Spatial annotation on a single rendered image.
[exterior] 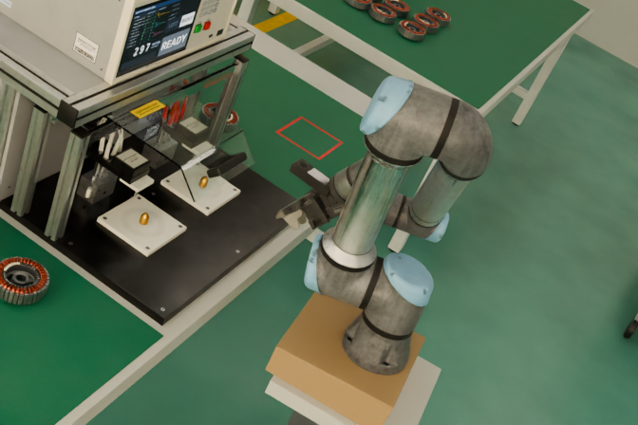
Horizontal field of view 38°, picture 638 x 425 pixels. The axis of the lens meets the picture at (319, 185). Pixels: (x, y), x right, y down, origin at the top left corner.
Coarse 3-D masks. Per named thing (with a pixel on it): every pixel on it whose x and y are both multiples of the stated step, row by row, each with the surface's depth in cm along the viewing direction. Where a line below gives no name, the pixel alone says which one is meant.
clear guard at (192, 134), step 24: (168, 96) 210; (120, 120) 196; (144, 120) 199; (168, 120) 202; (192, 120) 206; (216, 120) 209; (168, 144) 195; (192, 144) 198; (216, 144) 202; (240, 144) 209; (192, 168) 194; (240, 168) 207; (192, 192) 192
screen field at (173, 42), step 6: (186, 30) 212; (168, 36) 206; (174, 36) 208; (180, 36) 211; (186, 36) 213; (162, 42) 205; (168, 42) 207; (174, 42) 210; (180, 42) 212; (162, 48) 207; (168, 48) 209; (174, 48) 211; (162, 54) 208
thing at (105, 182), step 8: (88, 176) 217; (104, 176) 219; (112, 176) 220; (80, 184) 217; (88, 184) 216; (96, 184) 216; (104, 184) 218; (112, 184) 221; (80, 192) 218; (96, 192) 216; (104, 192) 220; (112, 192) 223; (88, 200) 218; (96, 200) 218
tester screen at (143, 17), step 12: (180, 0) 202; (192, 0) 206; (144, 12) 191; (156, 12) 195; (168, 12) 200; (180, 12) 205; (132, 24) 190; (144, 24) 194; (156, 24) 198; (132, 36) 192; (144, 36) 197; (156, 36) 201; (132, 48) 195; (156, 48) 204; (180, 48) 214; (120, 72) 196
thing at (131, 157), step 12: (96, 156) 212; (120, 156) 211; (132, 156) 212; (96, 168) 215; (108, 168) 212; (120, 168) 210; (132, 168) 209; (144, 168) 213; (120, 180) 212; (132, 180) 210; (144, 180) 214
